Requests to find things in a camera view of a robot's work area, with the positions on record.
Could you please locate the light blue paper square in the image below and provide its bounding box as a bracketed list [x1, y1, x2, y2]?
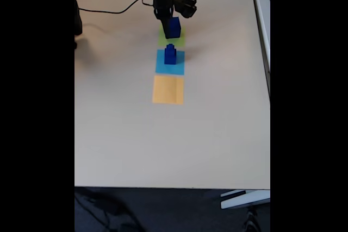
[154, 49, 185, 76]

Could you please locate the green paper square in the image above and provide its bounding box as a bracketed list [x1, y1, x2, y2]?
[157, 24, 187, 47]

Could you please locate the white table leg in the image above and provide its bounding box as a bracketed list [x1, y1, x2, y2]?
[220, 189, 271, 210]

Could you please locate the orange paper square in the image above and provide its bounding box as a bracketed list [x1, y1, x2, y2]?
[152, 76, 185, 105]

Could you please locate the white side desk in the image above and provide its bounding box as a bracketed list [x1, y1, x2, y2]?
[249, 0, 271, 102]

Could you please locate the black camera box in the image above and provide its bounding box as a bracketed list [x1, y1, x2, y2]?
[170, 0, 197, 18]

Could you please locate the large blue cube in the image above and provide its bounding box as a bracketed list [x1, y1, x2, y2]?
[166, 16, 182, 39]

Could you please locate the long black cable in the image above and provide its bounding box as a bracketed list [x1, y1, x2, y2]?
[78, 0, 191, 14]

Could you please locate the medium blue cube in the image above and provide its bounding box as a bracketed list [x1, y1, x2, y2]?
[164, 48, 177, 65]

